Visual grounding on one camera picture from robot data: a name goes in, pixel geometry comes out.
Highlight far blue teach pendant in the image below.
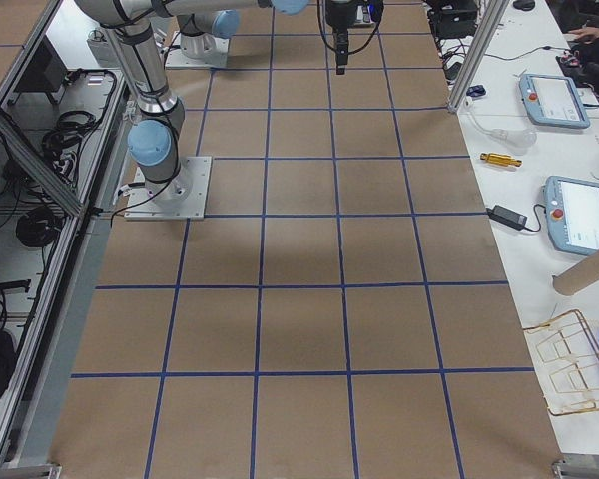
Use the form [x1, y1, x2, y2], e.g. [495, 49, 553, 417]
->
[518, 74, 590, 130]

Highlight diagonal aluminium frame bar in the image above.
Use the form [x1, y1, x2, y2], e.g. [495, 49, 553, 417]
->
[0, 106, 86, 219]

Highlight near cardboard tube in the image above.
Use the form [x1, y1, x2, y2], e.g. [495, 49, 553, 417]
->
[552, 250, 599, 296]

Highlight white light bulb with cord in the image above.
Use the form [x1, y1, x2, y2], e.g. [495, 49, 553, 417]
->
[463, 97, 537, 150]

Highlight black power adapter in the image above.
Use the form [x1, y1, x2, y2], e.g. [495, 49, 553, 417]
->
[486, 205, 527, 231]

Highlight black cable loop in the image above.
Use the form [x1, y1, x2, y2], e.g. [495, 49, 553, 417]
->
[40, 110, 97, 174]

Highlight black computer mouse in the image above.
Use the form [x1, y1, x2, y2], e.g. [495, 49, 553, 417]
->
[512, 0, 535, 12]

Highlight near blue teach pendant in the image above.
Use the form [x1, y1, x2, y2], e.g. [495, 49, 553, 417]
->
[543, 176, 599, 255]

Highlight blue teach pendant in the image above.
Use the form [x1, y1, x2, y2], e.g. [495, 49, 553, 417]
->
[543, 176, 599, 255]
[518, 74, 590, 130]

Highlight small blue black device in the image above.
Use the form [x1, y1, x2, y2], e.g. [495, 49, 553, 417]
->
[466, 85, 486, 98]

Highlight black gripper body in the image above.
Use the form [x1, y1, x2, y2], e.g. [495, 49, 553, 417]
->
[325, 0, 355, 32]

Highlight yellow brass cylinder tool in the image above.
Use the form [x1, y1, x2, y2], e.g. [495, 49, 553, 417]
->
[480, 153, 522, 168]

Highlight black box on shelf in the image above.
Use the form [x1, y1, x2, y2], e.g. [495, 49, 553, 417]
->
[15, 36, 68, 105]

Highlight gold wire rack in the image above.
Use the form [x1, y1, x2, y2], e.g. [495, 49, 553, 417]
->
[523, 309, 599, 416]

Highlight brown cardboard table mat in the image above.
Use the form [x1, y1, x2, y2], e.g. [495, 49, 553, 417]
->
[50, 1, 559, 478]

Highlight black coiled cable bundle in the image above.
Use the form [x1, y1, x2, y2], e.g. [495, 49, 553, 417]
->
[15, 203, 61, 249]

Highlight person's hand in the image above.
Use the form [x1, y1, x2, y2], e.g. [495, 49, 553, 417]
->
[568, 26, 599, 43]

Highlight aluminium frame post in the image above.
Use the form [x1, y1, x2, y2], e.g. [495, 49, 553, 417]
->
[447, 0, 509, 113]

